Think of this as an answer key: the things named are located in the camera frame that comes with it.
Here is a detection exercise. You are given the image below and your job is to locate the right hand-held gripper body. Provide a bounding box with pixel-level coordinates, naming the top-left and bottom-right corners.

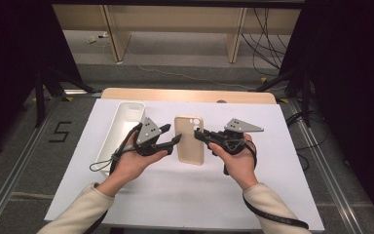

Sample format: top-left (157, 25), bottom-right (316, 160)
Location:
top-left (206, 117), bottom-right (265, 155)

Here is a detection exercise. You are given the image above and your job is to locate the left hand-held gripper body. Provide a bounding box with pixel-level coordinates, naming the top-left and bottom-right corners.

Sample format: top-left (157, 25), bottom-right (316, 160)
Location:
top-left (131, 116), bottom-right (176, 158)

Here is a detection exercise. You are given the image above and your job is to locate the beige phone case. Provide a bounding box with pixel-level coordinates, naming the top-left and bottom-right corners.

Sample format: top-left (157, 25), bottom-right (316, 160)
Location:
top-left (173, 115), bottom-right (206, 167)

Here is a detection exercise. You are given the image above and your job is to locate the white plastic storage bin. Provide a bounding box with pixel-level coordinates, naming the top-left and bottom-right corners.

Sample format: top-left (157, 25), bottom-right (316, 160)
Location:
top-left (94, 101), bottom-right (146, 178)

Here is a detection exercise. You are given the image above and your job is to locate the person's right hand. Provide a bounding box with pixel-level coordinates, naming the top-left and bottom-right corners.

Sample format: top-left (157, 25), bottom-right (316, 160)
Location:
top-left (208, 133), bottom-right (260, 192)

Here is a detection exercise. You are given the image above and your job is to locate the person's left hand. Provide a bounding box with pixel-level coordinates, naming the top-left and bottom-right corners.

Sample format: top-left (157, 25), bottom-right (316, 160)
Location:
top-left (108, 132), bottom-right (169, 192)

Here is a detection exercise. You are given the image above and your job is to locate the light wooden table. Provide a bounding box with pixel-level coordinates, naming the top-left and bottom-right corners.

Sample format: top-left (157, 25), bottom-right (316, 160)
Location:
top-left (100, 87), bottom-right (278, 105)

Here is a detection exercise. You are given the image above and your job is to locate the black metal stand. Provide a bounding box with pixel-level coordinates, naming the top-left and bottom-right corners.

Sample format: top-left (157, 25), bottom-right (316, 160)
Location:
top-left (33, 64), bottom-right (103, 129)
top-left (255, 66), bottom-right (313, 129)

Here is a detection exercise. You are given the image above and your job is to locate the beige wooden desk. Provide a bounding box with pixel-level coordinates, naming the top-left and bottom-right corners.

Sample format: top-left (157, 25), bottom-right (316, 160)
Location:
top-left (52, 3), bottom-right (303, 64)

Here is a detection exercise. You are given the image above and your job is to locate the black curtain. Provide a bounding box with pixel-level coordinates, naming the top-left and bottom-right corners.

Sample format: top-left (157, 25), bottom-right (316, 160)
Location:
top-left (0, 0), bottom-right (83, 160)
top-left (279, 0), bottom-right (374, 225)

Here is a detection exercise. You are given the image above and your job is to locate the black wrist strap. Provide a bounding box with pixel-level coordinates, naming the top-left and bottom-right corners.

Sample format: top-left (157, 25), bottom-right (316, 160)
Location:
top-left (244, 138), bottom-right (258, 171)

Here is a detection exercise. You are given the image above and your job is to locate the thin white floor cable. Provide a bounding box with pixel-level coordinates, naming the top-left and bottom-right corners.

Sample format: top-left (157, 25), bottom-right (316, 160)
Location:
top-left (123, 42), bottom-right (264, 92)

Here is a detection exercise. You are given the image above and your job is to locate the thin black floor cable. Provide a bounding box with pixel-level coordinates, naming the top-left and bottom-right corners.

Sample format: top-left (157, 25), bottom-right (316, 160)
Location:
top-left (285, 111), bottom-right (327, 164)

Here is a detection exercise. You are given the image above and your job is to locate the grey lanyard cord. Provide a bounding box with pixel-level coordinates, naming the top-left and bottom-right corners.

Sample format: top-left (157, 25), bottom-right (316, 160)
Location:
top-left (89, 123), bottom-right (144, 174)

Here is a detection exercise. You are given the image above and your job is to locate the thick black cable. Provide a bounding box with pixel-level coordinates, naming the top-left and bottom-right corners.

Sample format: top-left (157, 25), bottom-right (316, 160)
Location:
top-left (242, 194), bottom-right (310, 230)
top-left (84, 209), bottom-right (109, 234)

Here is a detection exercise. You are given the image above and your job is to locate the bundle of black cables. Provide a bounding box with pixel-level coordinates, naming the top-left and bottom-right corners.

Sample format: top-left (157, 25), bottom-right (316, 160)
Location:
top-left (242, 8), bottom-right (290, 78)

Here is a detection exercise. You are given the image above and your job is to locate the aluminium floor rail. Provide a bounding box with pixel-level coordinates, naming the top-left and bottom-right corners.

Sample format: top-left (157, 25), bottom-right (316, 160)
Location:
top-left (287, 97), bottom-right (366, 234)
top-left (0, 97), bottom-right (62, 234)

